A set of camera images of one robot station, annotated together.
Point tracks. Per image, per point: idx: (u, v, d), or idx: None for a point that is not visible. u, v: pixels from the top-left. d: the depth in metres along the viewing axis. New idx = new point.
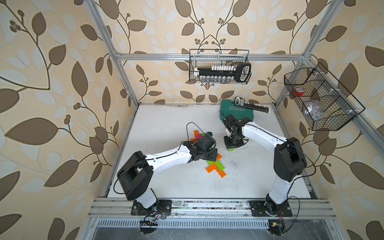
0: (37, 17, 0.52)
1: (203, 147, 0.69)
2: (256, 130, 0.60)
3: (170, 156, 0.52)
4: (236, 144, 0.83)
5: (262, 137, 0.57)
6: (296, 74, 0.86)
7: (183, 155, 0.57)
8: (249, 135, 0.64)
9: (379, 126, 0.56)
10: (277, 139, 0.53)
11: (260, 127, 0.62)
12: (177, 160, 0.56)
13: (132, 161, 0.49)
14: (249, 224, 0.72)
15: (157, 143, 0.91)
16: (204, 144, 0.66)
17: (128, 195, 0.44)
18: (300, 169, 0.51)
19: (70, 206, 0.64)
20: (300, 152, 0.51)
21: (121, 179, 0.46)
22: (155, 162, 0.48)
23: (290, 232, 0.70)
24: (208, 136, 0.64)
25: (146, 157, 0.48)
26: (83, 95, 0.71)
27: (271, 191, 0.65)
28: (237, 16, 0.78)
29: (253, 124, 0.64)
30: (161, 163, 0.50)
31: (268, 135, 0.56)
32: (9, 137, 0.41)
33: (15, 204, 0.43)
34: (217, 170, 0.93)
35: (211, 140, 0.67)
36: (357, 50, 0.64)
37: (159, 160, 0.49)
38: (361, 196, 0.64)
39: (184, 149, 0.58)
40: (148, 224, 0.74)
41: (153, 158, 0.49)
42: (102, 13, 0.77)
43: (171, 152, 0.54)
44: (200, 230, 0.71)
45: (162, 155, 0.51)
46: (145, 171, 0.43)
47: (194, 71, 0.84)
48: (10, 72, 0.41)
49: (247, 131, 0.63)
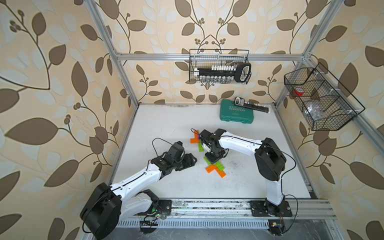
0: (37, 17, 0.52)
1: (172, 159, 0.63)
2: (233, 140, 0.61)
3: (138, 179, 0.51)
4: (219, 155, 0.84)
5: (240, 144, 0.57)
6: (296, 74, 0.86)
7: (153, 174, 0.56)
8: (227, 146, 0.64)
9: (379, 126, 0.56)
10: (253, 144, 0.55)
11: (235, 136, 0.62)
12: (148, 180, 0.55)
13: (97, 196, 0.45)
14: (249, 224, 0.72)
15: (157, 143, 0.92)
16: (172, 156, 0.66)
17: (96, 234, 0.39)
18: (283, 166, 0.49)
19: (70, 206, 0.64)
20: (277, 150, 0.54)
21: (87, 219, 0.41)
22: (122, 190, 0.45)
23: (290, 232, 0.70)
24: (174, 147, 0.64)
25: (112, 188, 0.45)
26: (83, 95, 0.71)
27: (267, 193, 0.64)
28: (237, 16, 0.78)
29: (229, 135, 0.64)
30: (130, 189, 0.47)
31: (245, 142, 0.57)
32: (8, 137, 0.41)
33: (14, 204, 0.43)
34: (217, 170, 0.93)
35: (178, 150, 0.67)
36: (357, 49, 0.64)
37: (126, 186, 0.47)
38: (361, 196, 0.64)
39: (152, 167, 0.57)
40: (148, 224, 0.74)
41: (120, 186, 0.46)
42: (102, 13, 0.77)
43: (139, 175, 0.52)
44: (200, 230, 0.71)
45: (130, 180, 0.49)
46: (113, 203, 0.41)
47: (194, 71, 0.84)
48: (10, 72, 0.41)
49: (225, 143, 0.64)
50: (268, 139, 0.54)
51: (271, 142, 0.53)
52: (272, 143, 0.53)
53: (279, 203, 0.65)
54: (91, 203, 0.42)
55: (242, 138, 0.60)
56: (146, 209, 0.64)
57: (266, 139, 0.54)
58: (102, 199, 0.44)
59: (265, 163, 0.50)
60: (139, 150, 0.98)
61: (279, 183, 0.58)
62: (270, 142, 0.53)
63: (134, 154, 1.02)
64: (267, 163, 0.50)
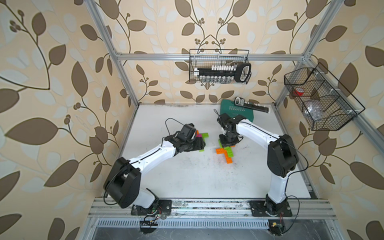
0: (37, 17, 0.52)
1: (185, 137, 0.70)
2: (250, 128, 0.61)
3: (154, 154, 0.52)
4: (230, 142, 0.84)
5: (256, 134, 0.58)
6: (296, 74, 0.86)
7: (168, 150, 0.57)
8: (242, 133, 0.65)
9: (379, 126, 0.56)
10: (270, 136, 0.55)
11: (254, 125, 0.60)
12: (163, 156, 0.56)
13: (116, 168, 0.44)
14: (249, 224, 0.72)
15: (170, 123, 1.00)
16: (186, 134, 0.68)
17: (120, 203, 0.42)
18: (293, 164, 0.54)
19: (70, 206, 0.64)
20: (292, 148, 0.53)
21: (109, 189, 0.44)
22: (141, 163, 0.47)
23: (290, 232, 0.70)
24: (187, 126, 0.66)
25: (130, 162, 0.46)
26: (83, 95, 0.71)
27: (269, 190, 0.65)
28: (237, 16, 0.78)
29: (247, 122, 0.65)
30: (147, 163, 0.49)
31: (261, 132, 0.57)
32: (8, 137, 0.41)
33: (14, 205, 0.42)
34: (226, 154, 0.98)
35: (191, 130, 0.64)
36: (357, 49, 0.64)
37: (144, 160, 0.49)
38: (361, 196, 0.64)
39: (166, 143, 0.59)
40: (148, 224, 0.74)
41: (138, 160, 0.48)
42: (102, 13, 0.77)
43: (154, 150, 0.53)
44: (200, 230, 0.71)
45: (147, 155, 0.51)
46: (132, 174, 0.42)
47: (194, 71, 0.84)
48: (10, 72, 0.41)
49: (241, 129, 0.64)
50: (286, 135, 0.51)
51: (289, 140, 0.52)
52: (289, 141, 0.52)
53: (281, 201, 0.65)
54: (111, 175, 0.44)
55: (260, 128, 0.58)
56: (147, 207, 0.64)
57: (286, 136, 0.53)
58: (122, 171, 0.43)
59: (276, 156, 0.50)
60: (139, 150, 0.98)
61: (284, 180, 0.57)
62: (288, 140, 0.52)
63: (134, 154, 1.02)
64: (279, 157, 0.51)
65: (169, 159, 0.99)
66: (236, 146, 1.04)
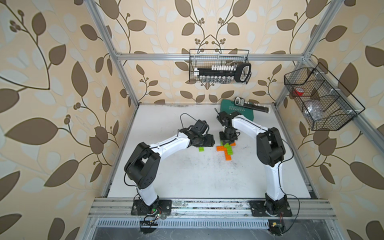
0: (37, 17, 0.52)
1: (198, 132, 0.75)
2: (243, 121, 0.68)
3: (170, 142, 0.56)
4: (229, 138, 0.89)
5: (248, 127, 0.64)
6: (296, 74, 0.86)
7: (183, 140, 0.61)
8: (237, 127, 0.72)
9: (379, 126, 0.56)
10: (260, 128, 0.61)
11: (247, 119, 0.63)
12: (178, 146, 0.61)
13: (137, 152, 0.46)
14: (249, 224, 0.72)
15: (184, 118, 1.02)
16: (199, 128, 0.72)
17: (139, 184, 0.46)
18: (279, 154, 0.58)
19: (70, 206, 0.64)
20: (279, 140, 0.58)
21: (130, 171, 0.48)
22: (159, 149, 0.51)
23: (290, 232, 0.70)
24: (200, 121, 0.69)
25: (151, 146, 0.50)
26: (83, 95, 0.71)
27: (267, 188, 0.67)
28: (237, 15, 0.78)
29: (241, 116, 0.72)
30: (165, 150, 0.53)
31: (252, 125, 0.64)
32: (8, 137, 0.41)
33: (14, 204, 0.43)
34: (226, 152, 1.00)
35: (204, 125, 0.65)
36: (357, 49, 0.64)
37: (162, 146, 0.52)
38: (361, 196, 0.64)
39: (182, 134, 0.62)
40: (148, 224, 0.74)
41: (157, 145, 0.52)
42: (102, 13, 0.77)
43: (171, 139, 0.57)
44: (200, 230, 0.71)
45: (165, 142, 0.55)
46: (152, 158, 0.46)
47: (194, 71, 0.84)
48: (10, 72, 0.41)
49: (234, 122, 0.72)
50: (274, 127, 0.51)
51: (276, 133, 0.58)
52: (276, 133, 0.58)
53: (279, 197, 0.65)
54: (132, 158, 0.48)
55: (252, 122, 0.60)
56: (151, 203, 0.65)
57: (274, 129, 0.58)
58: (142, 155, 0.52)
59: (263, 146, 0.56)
60: None
61: (274, 172, 0.60)
62: (275, 133, 0.58)
63: None
64: (266, 147, 0.56)
65: (169, 159, 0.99)
66: (236, 146, 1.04)
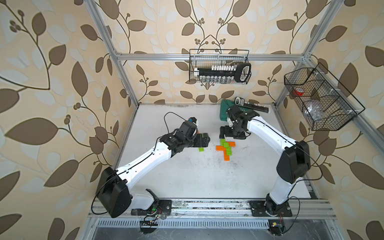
0: (37, 17, 0.52)
1: (184, 137, 0.63)
2: (264, 128, 0.56)
3: (146, 159, 0.48)
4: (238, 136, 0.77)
5: (269, 136, 0.54)
6: (296, 74, 0.86)
7: (162, 153, 0.52)
8: (255, 132, 0.60)
9: (379, 126, 0.56)
10: (285, 140, 0.51)
11: (267, 124, 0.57)
12: (156, 161, 0.52)
13: (104, 179, 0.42)
14: (249, 224, 0.72)
15: (169, 116, 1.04)
16: (185, 133, 0.61)
17: (111, 214, 0.41)
18: (303, 172, 0.51)
19: (70, 206, 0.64)
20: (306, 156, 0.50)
21: (101, 200, 0.43)
22: (128, 174, 0.43)
23: (290, 232, 0.70)
24: (186, 124, 0.59)
25: (118, 172, 0.43)
26: (83, 95, 0.71)
27: (272, 190, 0.64)
28: (237, 16, 0.78)
29: (261, 120, 0.60)
30: (136, 172, 0.45)
31: (276, 135, 0.53)
32: (8, 137, 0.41)
33: (14, 204, 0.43)
34: (225, 152, 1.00)
35: (190, 127, 0.61)
36: (357, 49, 0.64)
37: (133, 169, 0.45)
38: (361, 196, 0.64)
39: (161, 146, 0.53)
40: (148, 224, 0.74)
41: (125, 170, 0.44)
42: (102, 13, 0.77)
43: (147, 155, 0.49)
44: (200, 230, 0.71)
45: (137, 162, 0.47)
46: (119, 187, 0.40)
47: (194, 71, 0.84)
48: (10, 72, 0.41)
49: (253, 126, 0.59)
50: (303, 142, 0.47)
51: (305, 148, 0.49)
52: (306, 149, 0.49)
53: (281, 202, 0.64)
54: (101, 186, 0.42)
55: (275, 130, 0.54)
56: (147, 208, 0.64)
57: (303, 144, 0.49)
58: (110, 181, 0.47)
59: (289, 162, 0.47)
60: (139, 151, 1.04)
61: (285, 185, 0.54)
62: (305, 148, 0.49)
63: (134, 154, 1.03)
64: (292, 163, 0.48)
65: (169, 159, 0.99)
66: (236, 146, 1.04)
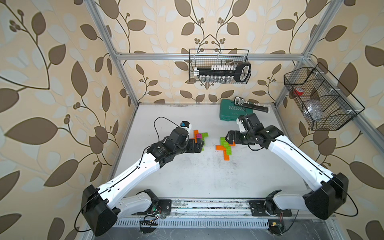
0: (37, 17, 0.52)
1: (174, 145, 0.59)
2: (293, 154, 0.48)
3: (131, 175, 0.46)
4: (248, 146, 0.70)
5: (299, 164, 0.46)
6: (296, 74, 0.86)
7: (148, 167, 0.49)
8: (279, 154, 0.52)
9: (379, 126, 0.56)
10: (321, 173, 0.43)
11: (296, 148, 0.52)
12: (143, 175, 0.49)
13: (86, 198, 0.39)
14: (249, 224, 0.72)
15: (160, 120, 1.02)
16: (174, 142, 0.57)
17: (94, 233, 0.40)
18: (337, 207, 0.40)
19: (70, 207, 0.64)
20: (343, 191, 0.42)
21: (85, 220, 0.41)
22: (110, 192, 0.41)
23: (290, 232, 0.70)
24: (176, 132, 0.55)
25: (100, 191, 0.41)
26: (83, 94, 0.71)
27: (279, 195, 0.63)
28: (237, 15, 0.78)
29: (288, 142, 0.52)
30: (119, 190, 0.43)
31: (308, 165, 0.45)
32: (8, 137, 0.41)
33: (14, 204, 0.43)
34: (224, 152, 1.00)
35: (179, 136, 0.57)
36: (356, 50, 0.64)
37: (116, 187, 0.43)
38: (361, 196, 0.64)
39: (148, 159, 0.50)
40: (148, 224, 0.74)
41: (108, 188, 0.42)
42: (102, 13, 0.77)
43: (132, 169, 0.47)
44: (200, 230, 0.71)
45: (121, 179, 0.44)
46: (100, 208, 0.38)
47: (194, 71, 0.84)
48: (10, 72, 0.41)
49: (279, 150, 0.51)
50: (342, 175, 0.42)
51: (345, 184, 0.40)
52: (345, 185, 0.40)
53: (284, 208, 0.61)
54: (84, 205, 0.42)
55: (306, 156, 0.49)
56: (146, 210, 0.65)
57: (344, 181, 0.41)
58: (93, 200, 0.45)
59: (327, 202, 0.40)
60: (139, 151, 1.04)
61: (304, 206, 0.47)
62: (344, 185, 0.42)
63: (134, 154, 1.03)
64: (330, 204, 0.41)
65: None
66: (236, 146, 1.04)
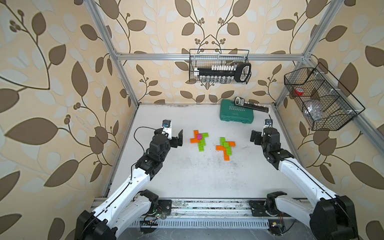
0: (37, 17, 0.52)
1: (158, 155, 0.60)
2: (297, 172, 0.52)
3: (124, 191, 0.47)
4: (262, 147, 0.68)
5: (303, 181, 0.48)
6: (296, 74, 0.86)
7: (140, 180, 0.51)
8: (287, 174, 0.55)
9: (379, 126, 0.56)
10: (322, 191, 0.45)
11: (302, 168, 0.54)
12: (136, 188, 0.51)
13: (80, 225, 0.39)
14: (249, 224, 0.72)
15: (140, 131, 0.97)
16: (157, 152, 0.59)
17: None
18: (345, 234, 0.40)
19: (70, 207, 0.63)
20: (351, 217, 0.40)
21: None
22: (107, 213, 0.42)
23: (290, 232, 0.70)
24: (154, 142, 0.55)
25: (95, 213, 0.41)
26: (83, 94, 0.71)
27: (282, 200, 0.62)
28: (237, 15, 0.78)
29: (295, 162, 0.56)
30: (116, 208, 0.44)
31: (311, 182, 0.47)
32: (8, 137, 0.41)
33: (14, 204, 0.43)
34: (224, 152, 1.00)
35: (159, 146, 0.57)
36: (357, 49, 0.64)
37: (111, 205, 0.43)
38: (361, 196, 0.64)
39: (137, 173, 0.52)
40: (148, 223, 0.75)
41: (103, 209, 0.42)
42: (102, 13, 0.77)
43: (124, 186, 0.48)
44: (200, 230, 0.71)
45: (114, 198, 0.45)
46: (100, 229, 0.38)
47: (194, 71, 0.84)
48: (11, 73, 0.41)
49: (286, 168, 0.55)
50: (346, 198, 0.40)
51: (349, 207, 0.40)
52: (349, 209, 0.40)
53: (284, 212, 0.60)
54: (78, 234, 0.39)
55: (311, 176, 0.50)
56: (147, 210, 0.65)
57: (347, 203, 0.41)
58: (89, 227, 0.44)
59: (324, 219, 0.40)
60: (139, 151, 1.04)
61: (306, 222, 0.48)
62: (348, 208, 0.40)
63: (134, 154, 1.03)
64: (327, 221, 0.40)
65: (169, 159, 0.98)
66: (236, 146, 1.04)
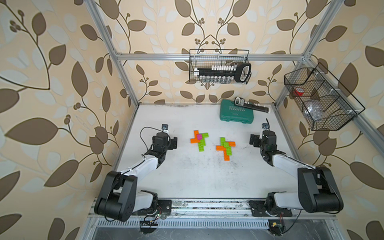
0: (37, 17, 0.52)
1: (162, 147, 0.72)
2: (285, 157, 0.60)
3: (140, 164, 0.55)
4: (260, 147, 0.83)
5: (289, 164, 0.55)
6: (296, 74, 0.86)
7: (151, 160, 0.61)
8: (278, 165, 0.62)
9: (379, 126, 0.56)
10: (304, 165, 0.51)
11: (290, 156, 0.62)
12: (149, 166, 0.59)
13: (107, 185, 0.43)
14: (249, 224, 0.72)
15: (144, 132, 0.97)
16: (161, 144, 0.71)
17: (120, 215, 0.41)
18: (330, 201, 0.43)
19: (70, 207, 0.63)
20: (331, 183, 0.45)
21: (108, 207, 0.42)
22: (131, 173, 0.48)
23: (290, 232, 0.70)
24: (159, 136, 0.68)
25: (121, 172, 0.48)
26: (83, 95, 0.71)
27: (279, 193, 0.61)
28: (237, 15, 0.78)
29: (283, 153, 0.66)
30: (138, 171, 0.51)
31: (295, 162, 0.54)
32: (8, 137, 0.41)
33: (14, 205, 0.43)
34: (224, 152, 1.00)
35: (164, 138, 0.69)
36: (357, 49, 0.64)
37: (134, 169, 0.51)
38: (361, 196, 0.64)
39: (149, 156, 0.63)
40: (148, 223, 0.75)
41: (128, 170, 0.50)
42: (102, 13, 0.77)
43: (140, 162, 0.56)
44: (200, 230, 0.71)
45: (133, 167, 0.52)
46: (129, 181, 0.44)
47: (194, 71, 0.84)
48: (10, 73, 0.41)
49: (276, 158, 0.63)
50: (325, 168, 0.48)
51: (327, 174, 0.46)
52: (328, 175, 0.46)
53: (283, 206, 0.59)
54: (103, 193, 0.43)
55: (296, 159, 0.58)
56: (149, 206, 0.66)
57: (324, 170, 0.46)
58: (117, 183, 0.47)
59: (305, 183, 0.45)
60: (139, 151, 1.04)
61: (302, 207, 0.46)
62: (326, 174, 0.46)
63: (134, 154, 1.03)
64: (307, 185, 0.45)
65: (169, 159, 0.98)
66: (236, 146, 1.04)
